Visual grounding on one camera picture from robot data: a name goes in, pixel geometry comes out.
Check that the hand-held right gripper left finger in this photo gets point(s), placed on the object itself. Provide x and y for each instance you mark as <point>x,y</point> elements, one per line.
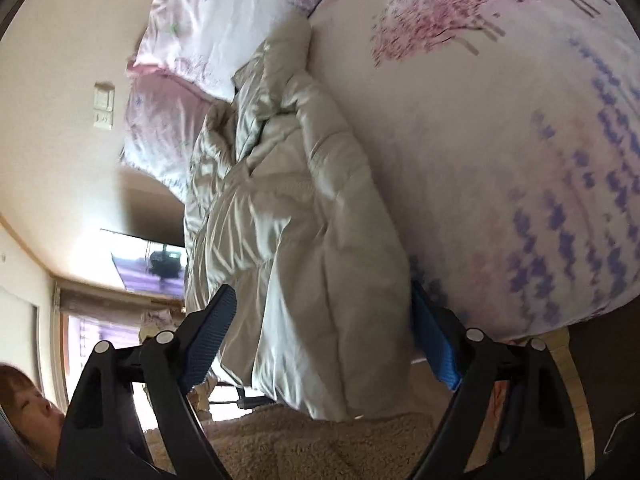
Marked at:
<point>210,340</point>

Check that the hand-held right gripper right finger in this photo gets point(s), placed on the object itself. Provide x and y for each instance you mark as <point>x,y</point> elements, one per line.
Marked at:
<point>440,345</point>

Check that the cream puffer jacket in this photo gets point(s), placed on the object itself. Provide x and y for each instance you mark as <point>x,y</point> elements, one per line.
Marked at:
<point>300,260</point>

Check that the window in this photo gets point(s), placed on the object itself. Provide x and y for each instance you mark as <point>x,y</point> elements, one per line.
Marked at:
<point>85,335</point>

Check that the beige fleece garment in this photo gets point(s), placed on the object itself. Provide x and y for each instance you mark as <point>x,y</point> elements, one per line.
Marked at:
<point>310,445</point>

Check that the floral printed bed sheet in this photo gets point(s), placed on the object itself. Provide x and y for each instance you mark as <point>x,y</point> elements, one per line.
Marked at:
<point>450,160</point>

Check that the person's head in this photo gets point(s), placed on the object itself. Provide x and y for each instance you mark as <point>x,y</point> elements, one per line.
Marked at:
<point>27,410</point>

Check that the pink floral pillow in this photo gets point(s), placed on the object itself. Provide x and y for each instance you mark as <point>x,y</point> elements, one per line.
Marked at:
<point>160,130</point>
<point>225,15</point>

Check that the wall-mounted television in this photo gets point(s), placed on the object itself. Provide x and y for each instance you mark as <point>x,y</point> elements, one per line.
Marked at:
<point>135,270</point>

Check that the wooden bed frame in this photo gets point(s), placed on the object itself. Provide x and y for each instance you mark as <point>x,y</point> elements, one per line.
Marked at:
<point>562,347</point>

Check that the white wall switch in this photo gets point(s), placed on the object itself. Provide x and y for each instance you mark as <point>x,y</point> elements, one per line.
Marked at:
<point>104,105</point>

